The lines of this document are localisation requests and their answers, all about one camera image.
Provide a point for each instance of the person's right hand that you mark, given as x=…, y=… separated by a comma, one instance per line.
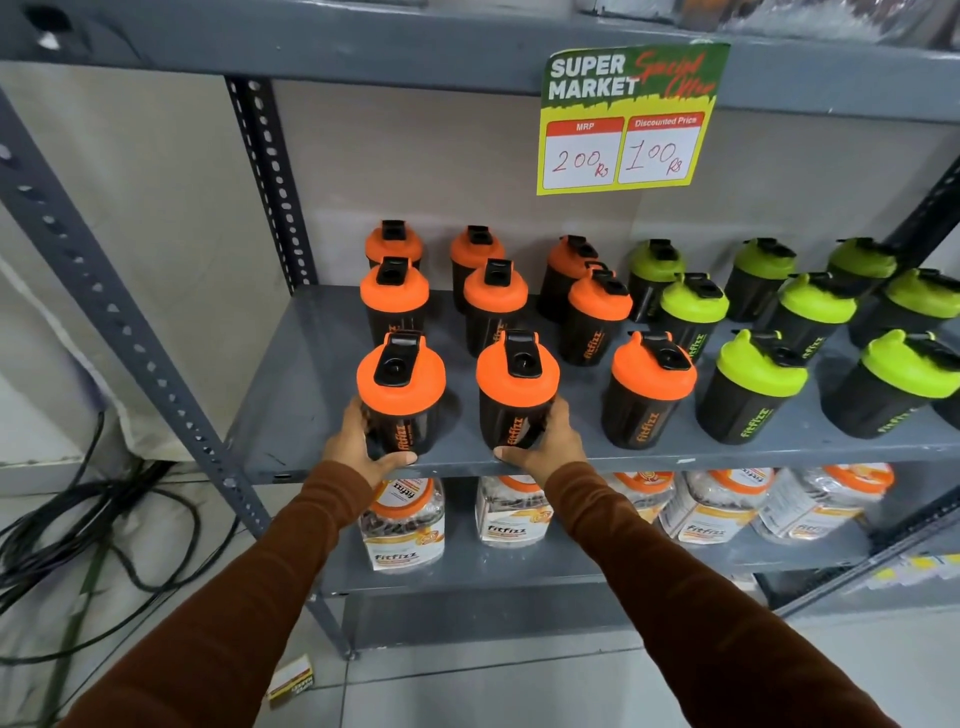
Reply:
x=559, y=450

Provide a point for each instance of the person's left hand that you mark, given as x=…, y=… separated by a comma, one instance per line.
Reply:
x=349, y=450

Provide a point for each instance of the person's right thumb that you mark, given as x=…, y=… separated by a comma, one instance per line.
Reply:
x=514, y=454

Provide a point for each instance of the person's left thumb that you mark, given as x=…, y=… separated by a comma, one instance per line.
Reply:
x=394, y=463

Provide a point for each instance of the orange-lid black shaker bottle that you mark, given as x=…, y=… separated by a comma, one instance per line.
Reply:
x=401, y=394
x=517, y=390

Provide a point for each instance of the person's right forearm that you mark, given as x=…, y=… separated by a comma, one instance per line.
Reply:
x=675, y=600

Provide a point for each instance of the person's left forearm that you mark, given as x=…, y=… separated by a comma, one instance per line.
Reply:
x=247, y=600

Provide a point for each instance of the clear jar with orange lid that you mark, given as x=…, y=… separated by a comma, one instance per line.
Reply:
x=645, y=495
x=709, y=514
x=401, y=536
x=817, y=502
x=514, y=521

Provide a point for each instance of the grey metal shelf rack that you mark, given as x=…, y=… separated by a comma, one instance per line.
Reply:
x=307, y=390

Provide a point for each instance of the group of orange-lid shakers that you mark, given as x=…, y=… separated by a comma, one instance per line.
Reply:
x=645, y=382

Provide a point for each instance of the small cardboard box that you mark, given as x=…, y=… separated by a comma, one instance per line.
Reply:
x=290, y=679

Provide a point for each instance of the group of green-lid shakers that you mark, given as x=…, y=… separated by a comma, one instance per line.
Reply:
x=754, y=382

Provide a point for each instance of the white plastic sheet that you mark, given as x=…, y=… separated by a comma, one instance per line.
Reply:
x=52, y=360

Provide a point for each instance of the green yellow price sign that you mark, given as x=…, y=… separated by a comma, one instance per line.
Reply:
x=592, y=82

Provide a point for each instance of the yellow labelled packets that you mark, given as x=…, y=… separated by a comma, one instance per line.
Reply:
x=919, y=564

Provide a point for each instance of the clear plastic wrapped goods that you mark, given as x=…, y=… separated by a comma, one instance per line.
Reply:
x=787, y=19

